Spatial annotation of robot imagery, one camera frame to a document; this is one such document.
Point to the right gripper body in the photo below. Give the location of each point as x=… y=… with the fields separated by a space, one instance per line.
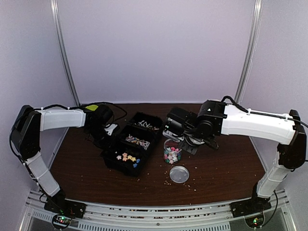
x=195 y=142

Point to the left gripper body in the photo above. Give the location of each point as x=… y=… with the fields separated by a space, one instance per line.
x=101 y=140

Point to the clear plastic jar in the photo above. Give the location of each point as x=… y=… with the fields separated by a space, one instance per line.
x=170 y=142

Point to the pile of star candies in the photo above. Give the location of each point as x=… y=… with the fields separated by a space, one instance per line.
x=172 y=154

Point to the black three-compartment candy tray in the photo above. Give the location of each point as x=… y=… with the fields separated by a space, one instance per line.
x=127 y=157

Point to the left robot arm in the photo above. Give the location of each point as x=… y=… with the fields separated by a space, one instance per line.
x=97 y=119

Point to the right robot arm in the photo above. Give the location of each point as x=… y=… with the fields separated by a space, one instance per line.
x=217 y=118

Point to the pile of stick candies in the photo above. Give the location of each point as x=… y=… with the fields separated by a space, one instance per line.
x=146 y=125

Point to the green bowl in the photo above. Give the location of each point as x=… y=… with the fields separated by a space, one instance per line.
x=92 y=107

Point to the pile of swirl lollipops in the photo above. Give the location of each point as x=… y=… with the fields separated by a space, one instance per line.
x=142 y=143

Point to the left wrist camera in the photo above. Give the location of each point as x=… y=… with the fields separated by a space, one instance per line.
x=110 y=129

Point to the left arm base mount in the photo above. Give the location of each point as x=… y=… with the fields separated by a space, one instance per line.
x=67 y=209

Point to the front aluminium rail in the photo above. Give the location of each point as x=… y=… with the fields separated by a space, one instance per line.
x=202 y=217

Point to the right aluminium frame post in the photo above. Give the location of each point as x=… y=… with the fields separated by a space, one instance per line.
x=252 y=42

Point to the aluminium frame post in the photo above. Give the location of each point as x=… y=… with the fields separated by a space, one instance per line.
x=252 y=42
x=64 y=57

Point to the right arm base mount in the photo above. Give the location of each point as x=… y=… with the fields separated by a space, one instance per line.
x=250 y=206

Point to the left aluminium frame post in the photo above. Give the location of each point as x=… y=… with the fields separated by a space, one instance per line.
x=64 y=57

